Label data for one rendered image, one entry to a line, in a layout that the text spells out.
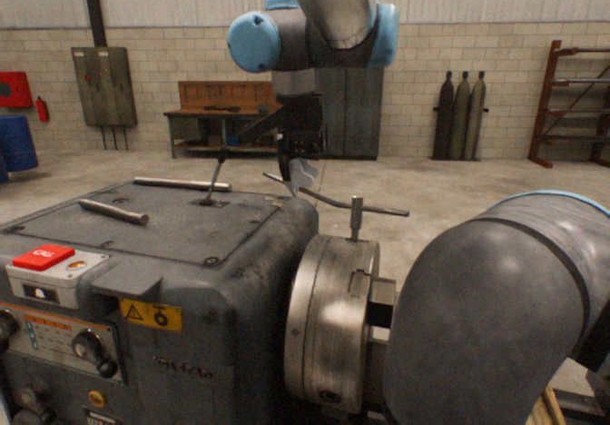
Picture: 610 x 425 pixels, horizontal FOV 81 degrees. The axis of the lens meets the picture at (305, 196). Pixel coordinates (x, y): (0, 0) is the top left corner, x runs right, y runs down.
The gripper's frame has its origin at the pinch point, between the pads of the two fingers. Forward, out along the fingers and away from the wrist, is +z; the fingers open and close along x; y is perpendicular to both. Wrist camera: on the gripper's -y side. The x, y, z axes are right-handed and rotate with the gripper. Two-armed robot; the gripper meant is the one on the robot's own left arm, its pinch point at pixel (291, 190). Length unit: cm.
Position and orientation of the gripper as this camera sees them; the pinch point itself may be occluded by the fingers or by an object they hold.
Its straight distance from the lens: 74.0
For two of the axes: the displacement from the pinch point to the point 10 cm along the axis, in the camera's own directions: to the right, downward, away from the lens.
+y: 9.6, 0.9, -2.8
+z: 0.6, 8.7, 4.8
